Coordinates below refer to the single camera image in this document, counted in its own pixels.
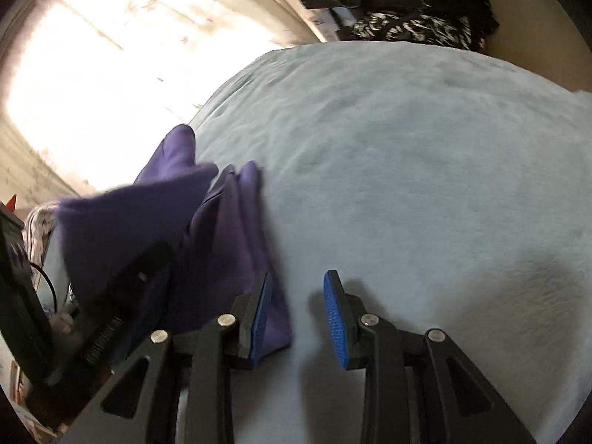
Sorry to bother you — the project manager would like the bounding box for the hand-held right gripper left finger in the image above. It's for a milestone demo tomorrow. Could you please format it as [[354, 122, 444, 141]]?
[[69, 270, 276, 444]]

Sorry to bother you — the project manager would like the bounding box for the grey-blue bed blanket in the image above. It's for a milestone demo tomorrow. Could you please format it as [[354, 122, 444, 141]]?
[[0, 39, 592, 444]]

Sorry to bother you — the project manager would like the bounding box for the black and white patterned cloth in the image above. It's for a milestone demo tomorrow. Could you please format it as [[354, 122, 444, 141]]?
[[350, 11, 473, 48]]

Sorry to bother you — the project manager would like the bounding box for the striped cloth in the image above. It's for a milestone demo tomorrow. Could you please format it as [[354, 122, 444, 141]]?
[[25, 203, 64, 265]]

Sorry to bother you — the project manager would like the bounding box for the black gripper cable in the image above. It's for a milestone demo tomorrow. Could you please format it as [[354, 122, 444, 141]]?
[[30, 261, 57, 312]]

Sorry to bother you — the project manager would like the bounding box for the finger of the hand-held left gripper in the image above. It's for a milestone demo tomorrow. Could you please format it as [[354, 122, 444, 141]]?
[[81, 241, 177, 367]]

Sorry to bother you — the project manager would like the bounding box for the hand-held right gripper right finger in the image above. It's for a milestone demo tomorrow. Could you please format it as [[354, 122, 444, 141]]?
[[323, 269, 537, 444]]

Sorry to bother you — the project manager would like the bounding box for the purple hoodie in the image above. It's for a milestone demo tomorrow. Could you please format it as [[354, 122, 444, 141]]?
[[58, 125, 294, 362]]

